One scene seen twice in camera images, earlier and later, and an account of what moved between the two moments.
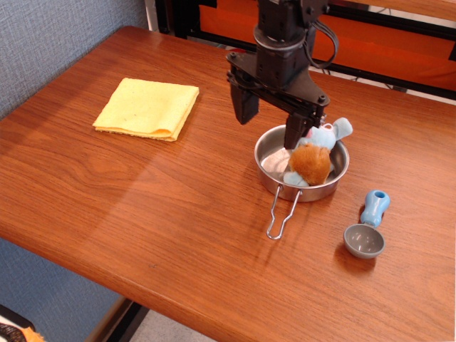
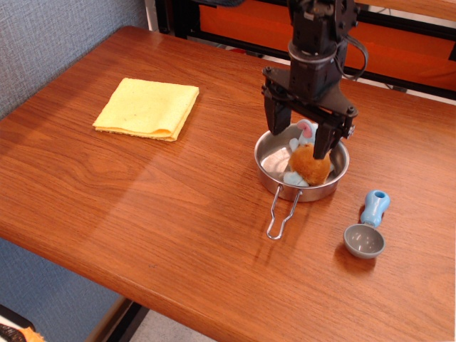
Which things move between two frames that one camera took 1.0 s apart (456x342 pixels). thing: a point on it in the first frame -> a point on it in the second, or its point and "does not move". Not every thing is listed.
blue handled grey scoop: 367,239 does not move
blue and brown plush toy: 310,162 does not move
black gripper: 282,73 -> 313,90
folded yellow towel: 149,108 does not move
